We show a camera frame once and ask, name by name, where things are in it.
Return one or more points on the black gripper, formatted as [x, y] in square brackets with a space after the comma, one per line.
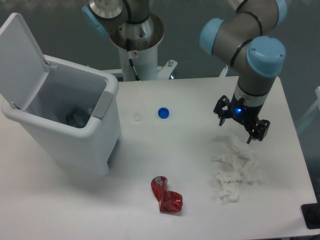
[244, 115]

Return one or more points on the white trash can lid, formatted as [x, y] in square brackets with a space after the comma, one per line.
[23, 67]

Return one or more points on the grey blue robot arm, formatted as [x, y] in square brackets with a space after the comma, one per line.
[241, 43]

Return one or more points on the blue bottle cap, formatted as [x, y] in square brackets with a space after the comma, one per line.
[163, 112]

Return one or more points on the white bottle cap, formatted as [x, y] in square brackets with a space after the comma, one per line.
[136, 117]

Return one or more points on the crushed red can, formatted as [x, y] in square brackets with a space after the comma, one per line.
[169, 202]

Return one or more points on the white trash can body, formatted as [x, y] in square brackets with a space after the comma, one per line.
[69, 85]

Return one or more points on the crumpled white tissue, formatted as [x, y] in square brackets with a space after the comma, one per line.
[240, 167]

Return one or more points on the black device at edge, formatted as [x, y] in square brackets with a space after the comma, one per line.
[311, 215]

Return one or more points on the dark object inside bin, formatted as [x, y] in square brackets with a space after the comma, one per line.
[77, 118]

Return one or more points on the white table bracket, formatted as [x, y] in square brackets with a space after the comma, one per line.
[224, 72]

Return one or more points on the white frame at right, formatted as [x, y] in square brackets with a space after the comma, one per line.
[310, 114]

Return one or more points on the white mounting bracket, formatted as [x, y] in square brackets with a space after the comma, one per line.
[167, 72]

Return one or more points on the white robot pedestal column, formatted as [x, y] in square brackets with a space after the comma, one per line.
[143, 63]

